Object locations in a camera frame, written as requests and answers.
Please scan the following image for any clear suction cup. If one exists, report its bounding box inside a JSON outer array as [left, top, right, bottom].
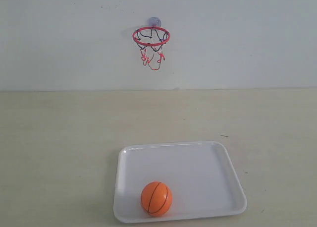
[[147, 17, 161, 27]]

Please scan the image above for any white plastic tray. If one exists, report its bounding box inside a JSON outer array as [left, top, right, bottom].
[[113, 141, 247, 224]]

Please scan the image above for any red mini basketball hoop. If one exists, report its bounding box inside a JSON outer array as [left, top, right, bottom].
[[132, 26, 170, 71]]

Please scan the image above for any small orange basketball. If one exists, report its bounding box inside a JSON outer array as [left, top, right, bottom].
[[141, 181, 173, 217]]

